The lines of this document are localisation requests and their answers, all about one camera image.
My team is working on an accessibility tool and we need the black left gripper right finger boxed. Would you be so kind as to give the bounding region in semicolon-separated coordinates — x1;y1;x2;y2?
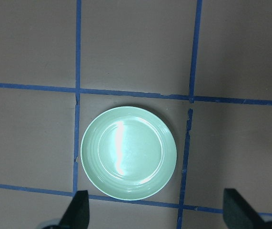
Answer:
222;188;272;229

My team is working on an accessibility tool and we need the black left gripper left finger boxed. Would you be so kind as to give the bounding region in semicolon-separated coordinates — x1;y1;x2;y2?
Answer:
58;190;90;229

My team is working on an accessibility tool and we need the green plate near left arm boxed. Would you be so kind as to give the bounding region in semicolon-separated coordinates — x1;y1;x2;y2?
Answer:
81;106;177;201

